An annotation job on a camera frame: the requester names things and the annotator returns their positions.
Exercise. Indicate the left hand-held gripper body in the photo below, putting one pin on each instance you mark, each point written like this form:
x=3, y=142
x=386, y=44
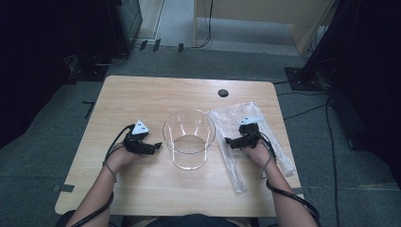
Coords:
x=135, y=143

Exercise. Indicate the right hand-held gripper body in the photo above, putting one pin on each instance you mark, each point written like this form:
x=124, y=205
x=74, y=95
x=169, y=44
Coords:
x=250, y=135

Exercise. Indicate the clear plastic bag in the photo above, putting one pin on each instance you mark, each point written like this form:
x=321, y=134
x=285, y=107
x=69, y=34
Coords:
x=227, y=121

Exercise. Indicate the clear round plastic container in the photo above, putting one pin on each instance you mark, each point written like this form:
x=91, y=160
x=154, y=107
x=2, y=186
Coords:
x=189, y=157

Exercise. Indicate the person's left hand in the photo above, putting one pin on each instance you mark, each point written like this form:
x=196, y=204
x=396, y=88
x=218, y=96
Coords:
x=121, y=157

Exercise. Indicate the person's right hand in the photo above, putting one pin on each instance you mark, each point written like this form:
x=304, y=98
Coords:
x=260, y=154

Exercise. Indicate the black round table grommet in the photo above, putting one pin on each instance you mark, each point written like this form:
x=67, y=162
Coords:
x=223, y=93

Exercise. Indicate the black floor tape strip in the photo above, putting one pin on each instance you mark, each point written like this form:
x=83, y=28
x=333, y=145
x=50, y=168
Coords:
x=89, y=108

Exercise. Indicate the black stand base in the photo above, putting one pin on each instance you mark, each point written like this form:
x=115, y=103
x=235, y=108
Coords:
x=299, y=80
x=90, y=71

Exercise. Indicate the person's dark clothing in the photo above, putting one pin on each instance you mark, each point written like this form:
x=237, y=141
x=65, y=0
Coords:
x=192, y=220

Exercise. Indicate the grey floor tape strip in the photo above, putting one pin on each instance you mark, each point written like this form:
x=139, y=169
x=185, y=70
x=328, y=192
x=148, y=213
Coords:
x=64, y=188

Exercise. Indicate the black cabinet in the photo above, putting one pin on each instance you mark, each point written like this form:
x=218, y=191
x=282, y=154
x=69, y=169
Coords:
x=126, y=22

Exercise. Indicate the light wooden furniture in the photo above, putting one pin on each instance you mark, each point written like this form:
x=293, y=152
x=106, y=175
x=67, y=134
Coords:
x=268, y=12

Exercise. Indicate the dark curtain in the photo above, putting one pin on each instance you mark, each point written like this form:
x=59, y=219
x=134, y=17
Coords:
x=369, y=78
x=28, y=63

